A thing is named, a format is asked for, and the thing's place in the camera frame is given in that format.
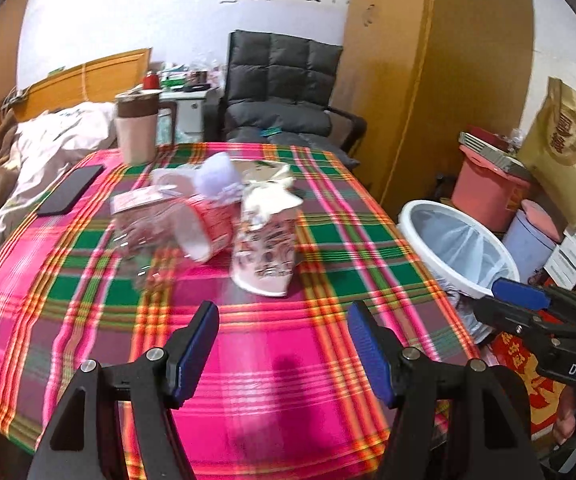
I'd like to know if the grey flat box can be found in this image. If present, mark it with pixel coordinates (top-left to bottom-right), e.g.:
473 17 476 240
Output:
458 131 533 176

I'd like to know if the wooden headboard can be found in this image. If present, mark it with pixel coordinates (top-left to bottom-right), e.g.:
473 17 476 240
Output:
5 47 153 121

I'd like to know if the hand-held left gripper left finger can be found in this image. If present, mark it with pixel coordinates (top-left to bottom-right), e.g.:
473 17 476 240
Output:
28 301 221 480

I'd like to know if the pink patterned snack bag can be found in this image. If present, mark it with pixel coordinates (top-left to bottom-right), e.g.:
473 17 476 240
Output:
230 180 305 297

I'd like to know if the white trash bin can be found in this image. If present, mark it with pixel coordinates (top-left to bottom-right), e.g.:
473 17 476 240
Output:
397 200 521 346

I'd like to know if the pink mug with brown lid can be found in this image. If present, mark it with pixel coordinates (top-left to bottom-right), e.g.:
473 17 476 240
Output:
114 89 179 165

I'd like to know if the clear plastic bag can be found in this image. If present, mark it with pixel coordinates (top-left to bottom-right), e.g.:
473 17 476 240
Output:
109 186 203 293

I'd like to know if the gold paper bag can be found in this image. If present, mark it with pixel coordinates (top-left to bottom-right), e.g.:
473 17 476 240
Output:
518 77 576 231

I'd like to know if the lilac bucket with pink lid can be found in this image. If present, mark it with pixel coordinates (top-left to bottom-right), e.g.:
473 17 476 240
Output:
502 199 566 281

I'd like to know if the white tissue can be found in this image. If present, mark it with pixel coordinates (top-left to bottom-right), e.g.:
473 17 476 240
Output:
195 152 243 206

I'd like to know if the red bag with gold print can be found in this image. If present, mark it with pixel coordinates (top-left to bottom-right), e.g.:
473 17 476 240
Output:
488 330 568 441

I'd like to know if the white pouch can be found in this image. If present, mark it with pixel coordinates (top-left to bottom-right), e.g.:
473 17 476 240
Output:
230 159 296 186

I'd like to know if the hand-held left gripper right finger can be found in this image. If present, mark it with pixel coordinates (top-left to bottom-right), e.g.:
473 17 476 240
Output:
346 301 543 480

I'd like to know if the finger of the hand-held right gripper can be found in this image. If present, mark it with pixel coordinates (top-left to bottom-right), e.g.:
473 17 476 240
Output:
492 279 576 322
470 297 564 350

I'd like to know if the tall wooden wardrobe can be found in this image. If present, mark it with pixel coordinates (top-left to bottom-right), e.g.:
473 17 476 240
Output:
343 0 536 211

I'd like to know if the white nightstand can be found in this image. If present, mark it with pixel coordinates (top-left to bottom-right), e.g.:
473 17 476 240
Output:
160 85 223 143

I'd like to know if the white duvet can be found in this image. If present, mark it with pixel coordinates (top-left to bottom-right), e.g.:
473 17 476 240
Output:
0 101 124 271

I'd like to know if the grey padded chair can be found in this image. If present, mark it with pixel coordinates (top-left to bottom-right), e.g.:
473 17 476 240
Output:
205 30 369 168

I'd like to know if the clear bin liner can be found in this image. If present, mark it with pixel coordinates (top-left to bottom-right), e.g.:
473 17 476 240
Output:
410 205 511 293

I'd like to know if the pink green plaid tablecloth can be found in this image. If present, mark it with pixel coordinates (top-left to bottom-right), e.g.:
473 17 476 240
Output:
0 142 483 480

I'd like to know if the white yogurt cup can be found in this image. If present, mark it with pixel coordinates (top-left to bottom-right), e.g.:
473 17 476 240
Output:
150 167 236 263

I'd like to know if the black smartphone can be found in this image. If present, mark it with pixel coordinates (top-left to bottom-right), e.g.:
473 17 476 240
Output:
35 164 105 218

